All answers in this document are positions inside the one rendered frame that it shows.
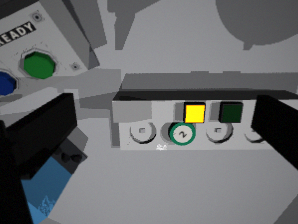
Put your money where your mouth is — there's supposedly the white button panel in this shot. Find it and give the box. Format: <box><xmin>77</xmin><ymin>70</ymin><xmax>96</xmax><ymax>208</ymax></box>
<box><xmin>0</xmin><ymin>0</ymin><xmax>100</xmax><ymax>107</ymax></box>

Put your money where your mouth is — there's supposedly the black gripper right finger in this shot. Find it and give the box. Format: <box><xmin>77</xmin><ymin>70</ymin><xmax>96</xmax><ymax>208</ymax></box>
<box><xmin>251</xmin><ymin>95</ymin><xmax>298</xmax><ymax>170</ymax></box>

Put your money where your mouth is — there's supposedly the light grey tray panel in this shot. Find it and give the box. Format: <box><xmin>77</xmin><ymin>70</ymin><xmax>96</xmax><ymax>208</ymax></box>
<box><xmin>112</xmin><ymin>90</ymin><xmax>298</xmax><ymax>150</ymax></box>

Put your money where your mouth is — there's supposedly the blue test tube rack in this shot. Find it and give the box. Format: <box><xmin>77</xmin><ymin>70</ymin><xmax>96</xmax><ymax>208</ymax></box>
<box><xmin>21</xmin><ymin>156</ymin><xmax>72</xmax><ymax>224</ymax></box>

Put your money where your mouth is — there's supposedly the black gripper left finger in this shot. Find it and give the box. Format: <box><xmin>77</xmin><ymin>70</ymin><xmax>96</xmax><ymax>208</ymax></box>
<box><xmin>0</xmin><ymin>93</ymin><xmax>77</xmax><ymax>224</ymax></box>

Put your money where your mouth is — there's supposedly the green screw cap with number 2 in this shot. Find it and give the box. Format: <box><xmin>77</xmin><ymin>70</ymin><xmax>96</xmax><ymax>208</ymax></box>
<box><xmin>169</xmin><ymin>122</ymin><xmax>196</xmax><ymax>146</ymax></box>

